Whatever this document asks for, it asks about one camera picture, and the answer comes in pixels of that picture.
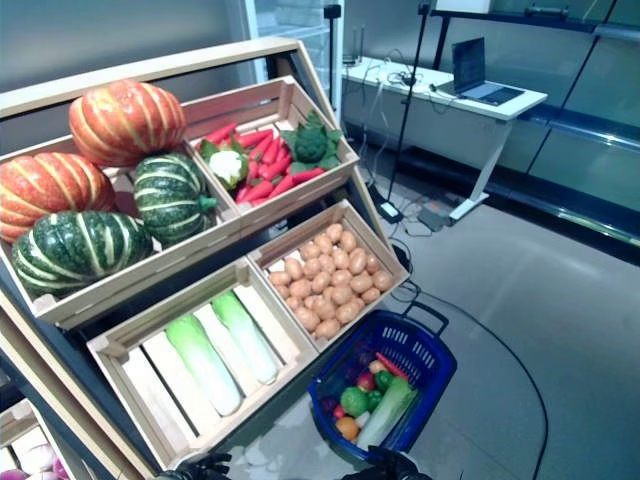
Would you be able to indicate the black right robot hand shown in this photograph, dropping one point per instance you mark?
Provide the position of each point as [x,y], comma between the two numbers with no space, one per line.
[395,470]

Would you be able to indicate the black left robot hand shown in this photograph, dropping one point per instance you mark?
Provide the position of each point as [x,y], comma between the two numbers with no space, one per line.
[207,467]

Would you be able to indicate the napa cabbage in basket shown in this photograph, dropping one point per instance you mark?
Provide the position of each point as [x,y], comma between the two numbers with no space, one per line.
[387,412]

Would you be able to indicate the blue plastic shopping basket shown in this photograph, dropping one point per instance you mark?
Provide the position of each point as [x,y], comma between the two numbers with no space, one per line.
[425,350]

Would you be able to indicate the wooden crate with cabbages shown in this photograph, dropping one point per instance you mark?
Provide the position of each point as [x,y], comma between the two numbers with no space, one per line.
[200,440]

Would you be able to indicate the orange fruit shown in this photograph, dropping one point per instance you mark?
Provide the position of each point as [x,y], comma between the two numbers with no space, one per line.
[347,429]

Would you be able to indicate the small green pepper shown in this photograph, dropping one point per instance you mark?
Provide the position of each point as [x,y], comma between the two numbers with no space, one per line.
[374,401]

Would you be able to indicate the round green fruit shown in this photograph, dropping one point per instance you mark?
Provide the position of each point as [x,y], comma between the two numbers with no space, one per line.
[354,401]

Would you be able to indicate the small red fruit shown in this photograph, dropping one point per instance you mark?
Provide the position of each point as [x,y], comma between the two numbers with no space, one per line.
[339,412]

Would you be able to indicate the green bell pepper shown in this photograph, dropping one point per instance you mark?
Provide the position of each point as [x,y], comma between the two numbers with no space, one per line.
[384,381]

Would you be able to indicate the dark purple fruit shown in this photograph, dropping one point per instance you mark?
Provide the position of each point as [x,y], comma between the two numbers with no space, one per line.
[329,405]

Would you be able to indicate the red apple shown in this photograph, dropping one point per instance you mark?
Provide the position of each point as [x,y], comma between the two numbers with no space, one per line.
[366,382]

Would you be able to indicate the long napa cabbage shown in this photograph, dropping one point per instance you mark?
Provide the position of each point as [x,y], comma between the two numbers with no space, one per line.
[205,365]
[245,337]

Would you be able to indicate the red chili pepper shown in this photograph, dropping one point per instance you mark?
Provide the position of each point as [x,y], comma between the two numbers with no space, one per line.
[392,366]

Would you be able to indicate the purple onion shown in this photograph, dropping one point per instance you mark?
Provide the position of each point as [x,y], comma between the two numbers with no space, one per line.
[60,470]
[12,475]

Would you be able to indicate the brown potato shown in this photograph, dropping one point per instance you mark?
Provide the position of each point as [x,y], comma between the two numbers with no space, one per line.
[312,268]
[300,289]
[334,233]
[382,280]
[293,268]
[323,244]
[342,295]
[328,328]
[373,264]
[361,283]
[327,264]
[293,303]
[307,319]
[348,312]
[321,283]
[340,258]
[358,261]
[310,251]
[348,241]
[370,295]
[324,307]
[341,277]
[280,278]

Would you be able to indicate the white onion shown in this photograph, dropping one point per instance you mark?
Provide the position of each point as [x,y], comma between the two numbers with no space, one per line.
[41,456]

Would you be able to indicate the wooden crate with pumpkins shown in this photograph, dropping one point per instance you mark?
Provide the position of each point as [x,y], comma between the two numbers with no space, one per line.
[150,280]

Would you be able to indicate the wooden crate with onions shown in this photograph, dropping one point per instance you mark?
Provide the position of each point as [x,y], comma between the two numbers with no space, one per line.
[15,425]

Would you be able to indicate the large green striped pumpkin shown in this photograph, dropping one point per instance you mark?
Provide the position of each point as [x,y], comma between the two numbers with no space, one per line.
[80,252]

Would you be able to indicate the grey floor box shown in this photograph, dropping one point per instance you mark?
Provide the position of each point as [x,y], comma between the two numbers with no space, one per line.
[431,219]

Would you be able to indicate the black power adapter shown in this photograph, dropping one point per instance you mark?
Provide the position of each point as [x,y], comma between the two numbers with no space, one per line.
[390,211]

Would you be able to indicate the wooden crate with potatoes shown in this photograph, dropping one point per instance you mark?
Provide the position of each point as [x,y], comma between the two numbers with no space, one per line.
[320,220]

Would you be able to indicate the green striped pumpkin with stem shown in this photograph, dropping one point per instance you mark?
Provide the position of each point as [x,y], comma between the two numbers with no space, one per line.
[170,197]

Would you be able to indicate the red carrot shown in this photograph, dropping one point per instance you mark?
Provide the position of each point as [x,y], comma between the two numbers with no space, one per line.
[281,186]
[260,146]
[272,150]
[276,167]
[220,134]
[254,137]
[308,175]
[257,191]

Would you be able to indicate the wooden crate with carrots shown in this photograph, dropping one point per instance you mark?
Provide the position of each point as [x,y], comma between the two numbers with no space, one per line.
[300,195]

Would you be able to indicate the white cauliflower with leaves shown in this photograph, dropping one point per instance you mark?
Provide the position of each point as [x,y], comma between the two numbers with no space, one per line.
[226,162]

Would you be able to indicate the green broccoli with leaves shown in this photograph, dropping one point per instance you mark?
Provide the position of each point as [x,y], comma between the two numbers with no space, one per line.
[309,144]

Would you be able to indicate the white desk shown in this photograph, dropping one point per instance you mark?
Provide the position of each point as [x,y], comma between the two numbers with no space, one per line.
[440,117]

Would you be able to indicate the large orange striped pumpkin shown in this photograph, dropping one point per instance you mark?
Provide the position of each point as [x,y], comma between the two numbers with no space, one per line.
[125,120]

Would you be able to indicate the black tripod stand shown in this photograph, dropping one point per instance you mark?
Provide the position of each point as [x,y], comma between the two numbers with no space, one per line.
[411,90]
[332,50]

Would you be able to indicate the dark glass shelf unit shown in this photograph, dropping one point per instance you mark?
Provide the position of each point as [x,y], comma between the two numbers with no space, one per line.
[575,125]

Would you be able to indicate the wooden vegetable display stand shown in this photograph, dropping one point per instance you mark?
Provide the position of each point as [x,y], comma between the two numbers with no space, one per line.
[150,70]

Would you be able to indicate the black router with antennas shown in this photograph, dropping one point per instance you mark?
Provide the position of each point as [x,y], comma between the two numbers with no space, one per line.
[351,61]

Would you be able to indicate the open grey laptop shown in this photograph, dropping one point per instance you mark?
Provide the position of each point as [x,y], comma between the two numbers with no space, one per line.
[470,62]

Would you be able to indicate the white box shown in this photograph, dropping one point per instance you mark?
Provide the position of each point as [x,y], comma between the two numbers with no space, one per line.
[465,6]

